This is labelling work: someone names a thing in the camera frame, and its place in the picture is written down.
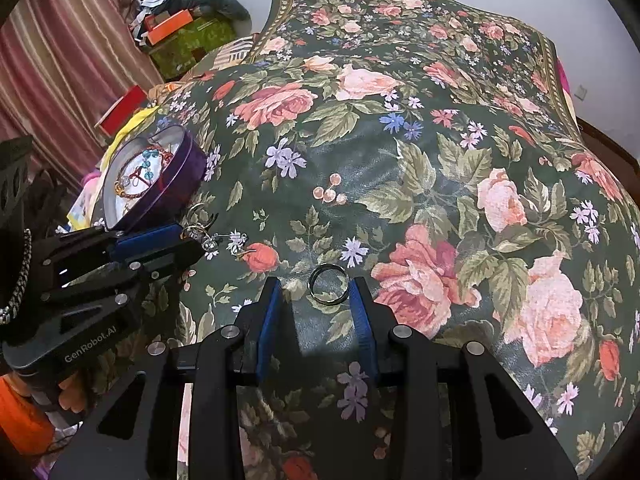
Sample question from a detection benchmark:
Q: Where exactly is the pink pillow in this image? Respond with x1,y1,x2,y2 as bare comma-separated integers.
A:
557,57,574,106

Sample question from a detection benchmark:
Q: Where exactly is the dark metal ring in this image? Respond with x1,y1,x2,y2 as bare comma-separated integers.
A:
307,265,347,302

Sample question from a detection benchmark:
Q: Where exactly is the orange object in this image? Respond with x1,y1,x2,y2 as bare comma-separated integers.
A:
0,375,56,461

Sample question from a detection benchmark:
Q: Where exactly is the floral blanket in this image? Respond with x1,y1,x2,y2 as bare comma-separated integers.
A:
90,0,640,480

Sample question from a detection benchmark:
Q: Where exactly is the braided black white cord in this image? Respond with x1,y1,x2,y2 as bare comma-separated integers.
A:
0,229,33,326

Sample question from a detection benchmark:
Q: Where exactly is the orange box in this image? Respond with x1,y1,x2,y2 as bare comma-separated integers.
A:
147,9,195,45

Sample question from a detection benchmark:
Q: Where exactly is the purple heart-shaped tin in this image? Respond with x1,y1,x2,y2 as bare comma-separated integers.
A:
100,125,208,233

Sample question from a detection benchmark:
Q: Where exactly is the red box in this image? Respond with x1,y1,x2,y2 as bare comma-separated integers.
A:
94,85,148,136

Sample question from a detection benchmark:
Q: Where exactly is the black slotted plastic object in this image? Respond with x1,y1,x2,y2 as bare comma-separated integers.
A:
0,135,36,221

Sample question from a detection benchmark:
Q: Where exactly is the striped red curtain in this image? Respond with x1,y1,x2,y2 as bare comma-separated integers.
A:
0,0,166,191

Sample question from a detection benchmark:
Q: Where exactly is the red beaded bracelet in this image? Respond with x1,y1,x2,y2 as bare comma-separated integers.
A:
112,146,176,196

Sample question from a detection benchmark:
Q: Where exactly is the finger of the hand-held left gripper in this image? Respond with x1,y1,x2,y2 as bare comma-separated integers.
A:
32,224,184,267
42,239,207,333

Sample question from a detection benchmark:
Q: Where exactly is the green patterned cloth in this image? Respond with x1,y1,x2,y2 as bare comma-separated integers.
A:
150,17,238,81

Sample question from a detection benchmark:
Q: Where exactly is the pink cloth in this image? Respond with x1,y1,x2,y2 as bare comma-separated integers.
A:
82,170,108,197

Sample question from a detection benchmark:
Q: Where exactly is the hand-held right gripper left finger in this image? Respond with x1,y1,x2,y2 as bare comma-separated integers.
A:
50,276,283,480

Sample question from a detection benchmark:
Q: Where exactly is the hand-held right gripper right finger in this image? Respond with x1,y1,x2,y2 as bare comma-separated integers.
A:
349,276,593,480

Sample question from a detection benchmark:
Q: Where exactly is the striped orange blanket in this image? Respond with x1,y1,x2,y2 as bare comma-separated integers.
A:
147,35,271,106

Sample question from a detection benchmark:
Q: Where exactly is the yellow cloth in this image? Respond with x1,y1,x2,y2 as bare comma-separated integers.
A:
97,107,166,171

